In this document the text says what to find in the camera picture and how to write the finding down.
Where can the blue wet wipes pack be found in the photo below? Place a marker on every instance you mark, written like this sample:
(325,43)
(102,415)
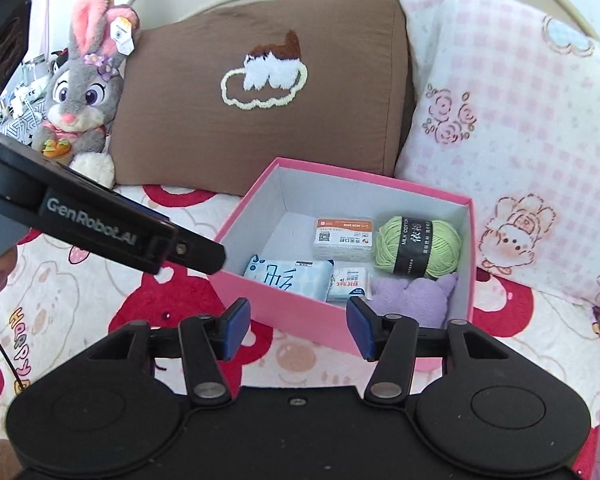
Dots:
(285,277)

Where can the pink checked pillow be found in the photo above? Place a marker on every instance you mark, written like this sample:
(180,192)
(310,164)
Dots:
(520,135)

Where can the small white tissue pack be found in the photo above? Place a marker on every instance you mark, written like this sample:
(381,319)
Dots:
(347,285)

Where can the purple plush toy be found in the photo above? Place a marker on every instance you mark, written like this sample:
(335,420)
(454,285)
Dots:
(410,300)

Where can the brown embroidered pillow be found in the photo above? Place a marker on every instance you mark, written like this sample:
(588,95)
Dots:
(180,110)

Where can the green yarn ball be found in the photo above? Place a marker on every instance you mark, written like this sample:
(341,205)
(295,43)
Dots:
(387,245)

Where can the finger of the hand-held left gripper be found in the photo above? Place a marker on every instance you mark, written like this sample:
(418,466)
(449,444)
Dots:
(200,255)
(155,215)

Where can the bear printed blanket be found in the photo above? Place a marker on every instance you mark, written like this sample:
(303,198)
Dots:
(130,310)

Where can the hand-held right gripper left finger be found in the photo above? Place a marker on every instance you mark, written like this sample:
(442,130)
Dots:
(235,327)

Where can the orange-white small packet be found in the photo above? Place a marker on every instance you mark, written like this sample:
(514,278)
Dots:
(342,240)

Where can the pink cardboard box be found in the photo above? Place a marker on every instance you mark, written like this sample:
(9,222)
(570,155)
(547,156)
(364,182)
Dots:
(300,312)

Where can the grey rabbit plush toy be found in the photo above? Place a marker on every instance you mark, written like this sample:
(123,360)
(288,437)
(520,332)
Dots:
(80,95)

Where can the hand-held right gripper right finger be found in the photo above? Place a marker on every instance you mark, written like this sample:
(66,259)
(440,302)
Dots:
(360,327)

